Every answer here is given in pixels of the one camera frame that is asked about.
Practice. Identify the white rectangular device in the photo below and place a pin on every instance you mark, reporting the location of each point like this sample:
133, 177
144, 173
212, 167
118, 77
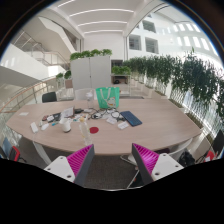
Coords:
34, 127

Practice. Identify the white cup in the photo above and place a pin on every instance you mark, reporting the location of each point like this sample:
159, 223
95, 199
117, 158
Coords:
65, 124

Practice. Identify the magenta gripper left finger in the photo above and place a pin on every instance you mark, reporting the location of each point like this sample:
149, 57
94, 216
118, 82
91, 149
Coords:
74, 167

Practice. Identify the black office chair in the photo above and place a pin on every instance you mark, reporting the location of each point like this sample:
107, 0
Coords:
49, 97

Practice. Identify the clear plastic water bottle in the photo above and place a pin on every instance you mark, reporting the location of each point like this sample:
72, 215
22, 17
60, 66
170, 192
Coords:
85, 131

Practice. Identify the clear bottle near bag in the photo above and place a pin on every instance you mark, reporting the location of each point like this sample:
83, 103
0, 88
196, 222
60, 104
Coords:
90, 100

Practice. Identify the red round coaster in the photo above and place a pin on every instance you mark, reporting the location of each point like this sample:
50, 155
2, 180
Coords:
94, 130

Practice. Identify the wooden oval table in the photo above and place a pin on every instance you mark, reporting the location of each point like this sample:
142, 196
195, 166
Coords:
163, 125

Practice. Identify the green tote bag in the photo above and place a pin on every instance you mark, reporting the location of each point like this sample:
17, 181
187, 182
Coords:
108, 97

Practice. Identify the white small box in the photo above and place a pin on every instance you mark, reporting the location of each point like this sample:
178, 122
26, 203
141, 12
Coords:
123, 125

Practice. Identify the green plant hedge row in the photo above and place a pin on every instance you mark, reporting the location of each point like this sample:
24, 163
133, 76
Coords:
189, 74

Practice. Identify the white cabinet with plants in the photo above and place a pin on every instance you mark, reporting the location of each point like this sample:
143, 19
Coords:
91, 72

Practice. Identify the red chair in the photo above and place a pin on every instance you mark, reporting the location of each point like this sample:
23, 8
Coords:
10, 152

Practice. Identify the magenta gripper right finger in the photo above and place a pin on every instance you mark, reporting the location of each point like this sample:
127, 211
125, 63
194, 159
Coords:
153, 166

